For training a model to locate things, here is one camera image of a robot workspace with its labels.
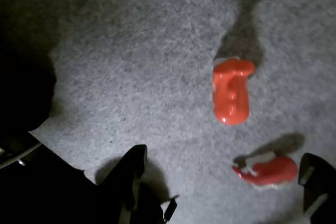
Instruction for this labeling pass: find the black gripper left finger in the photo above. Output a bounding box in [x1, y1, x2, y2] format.
[78, 144, 165, 224]

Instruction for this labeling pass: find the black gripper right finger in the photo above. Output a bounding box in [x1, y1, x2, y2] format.
[297, 152, 336, 224]

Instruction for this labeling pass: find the orange shrimp sushi toy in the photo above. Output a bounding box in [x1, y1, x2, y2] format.
[212, 56, 256, 126]

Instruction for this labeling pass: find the red tuna sushi toy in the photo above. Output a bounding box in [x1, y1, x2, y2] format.
[232, 152, 299, 191]

